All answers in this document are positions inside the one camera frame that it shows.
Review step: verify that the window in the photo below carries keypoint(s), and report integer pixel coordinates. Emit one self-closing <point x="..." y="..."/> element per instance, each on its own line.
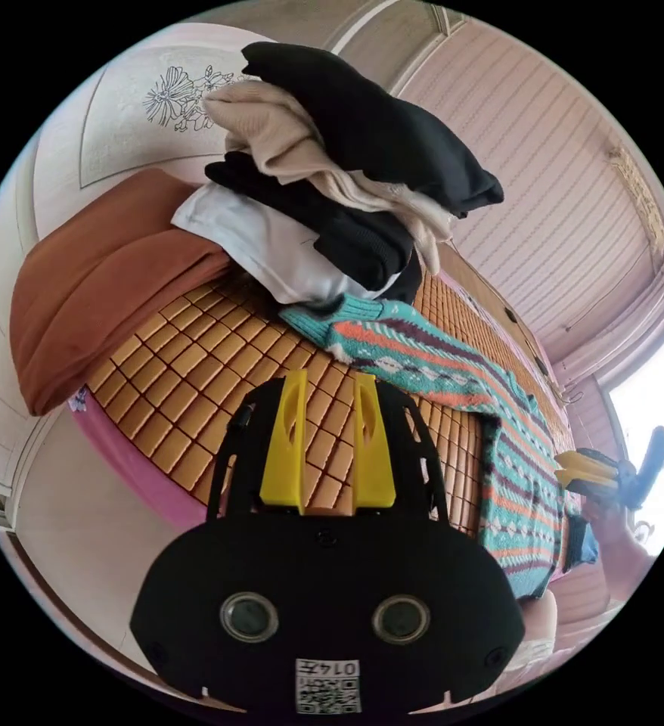
<point x="649" y="408"/>

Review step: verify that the rust brown rolled blanket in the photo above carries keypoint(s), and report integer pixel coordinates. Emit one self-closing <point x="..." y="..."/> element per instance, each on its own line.
<point x="99" y="283"/>

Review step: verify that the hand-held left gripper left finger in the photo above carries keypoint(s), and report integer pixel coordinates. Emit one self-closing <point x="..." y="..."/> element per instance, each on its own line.
<point x="284" y="454"/>

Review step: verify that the person's body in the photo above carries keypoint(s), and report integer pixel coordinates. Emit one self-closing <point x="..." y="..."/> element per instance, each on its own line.
<point x="541" y="629"/>

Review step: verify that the person's right forearm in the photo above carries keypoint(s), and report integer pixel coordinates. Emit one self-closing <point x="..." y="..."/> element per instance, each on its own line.
<point x="621" y="573"/>

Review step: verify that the pile of clothes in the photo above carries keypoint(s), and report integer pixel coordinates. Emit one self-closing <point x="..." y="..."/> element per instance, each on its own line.
<point x="366" y="170"/>

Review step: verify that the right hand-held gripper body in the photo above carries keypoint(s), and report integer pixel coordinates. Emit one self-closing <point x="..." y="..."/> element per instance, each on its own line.
<point x="621" y="482"/>

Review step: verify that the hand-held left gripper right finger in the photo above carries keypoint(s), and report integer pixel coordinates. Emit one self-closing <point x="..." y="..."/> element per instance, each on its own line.
<point x="373" y="454"/>

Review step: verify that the bed with woven mat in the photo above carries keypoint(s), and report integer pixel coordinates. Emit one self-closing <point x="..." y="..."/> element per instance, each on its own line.
<point x="207" y="363"/>

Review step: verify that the person's right hand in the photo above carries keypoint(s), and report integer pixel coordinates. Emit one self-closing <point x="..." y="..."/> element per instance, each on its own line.
<point x="604" y="519"/>

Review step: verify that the patterned knit sweater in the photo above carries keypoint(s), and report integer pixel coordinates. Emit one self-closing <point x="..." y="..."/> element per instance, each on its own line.
<point x="513" y="488"/>

